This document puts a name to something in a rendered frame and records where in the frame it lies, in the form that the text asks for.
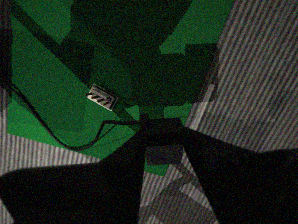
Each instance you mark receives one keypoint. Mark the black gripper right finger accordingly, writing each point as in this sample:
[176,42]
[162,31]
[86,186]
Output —
[242,186]

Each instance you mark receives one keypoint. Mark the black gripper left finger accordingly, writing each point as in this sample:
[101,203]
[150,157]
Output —
[111,186]

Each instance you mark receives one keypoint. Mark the green circuit board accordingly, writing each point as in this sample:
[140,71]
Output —
[80,62]

